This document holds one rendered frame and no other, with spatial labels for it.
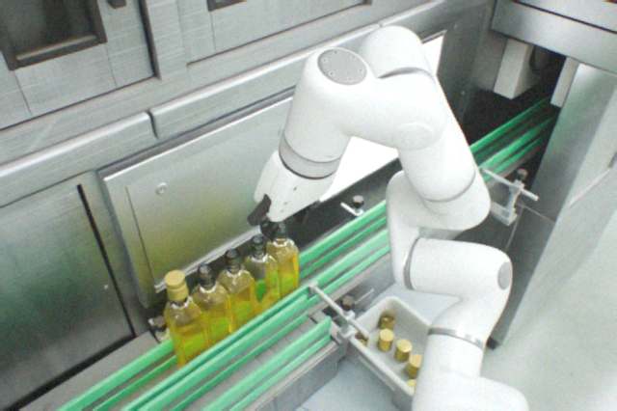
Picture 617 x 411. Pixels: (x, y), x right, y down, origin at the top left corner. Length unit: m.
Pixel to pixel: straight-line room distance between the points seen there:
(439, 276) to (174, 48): 0.55
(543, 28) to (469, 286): 0.92
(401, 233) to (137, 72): 0.49
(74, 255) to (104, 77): 0.33
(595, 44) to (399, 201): 0.87
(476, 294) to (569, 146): 0.89
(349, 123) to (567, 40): 1.08
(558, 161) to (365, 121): 1.19
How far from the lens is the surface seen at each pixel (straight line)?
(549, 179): 1.70
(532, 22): 1.57
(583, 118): 1.58
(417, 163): 0.67
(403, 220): 0.79
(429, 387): 0.80
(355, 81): 0.51
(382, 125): 0.52
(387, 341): 1.26
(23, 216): 0.93
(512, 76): 1.79
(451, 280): 0.80
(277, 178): 0.61
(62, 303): 1.08
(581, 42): 1.53
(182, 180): 0.99
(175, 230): 1.04
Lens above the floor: 1.84
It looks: 42 degrees down
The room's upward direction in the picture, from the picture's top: straight up
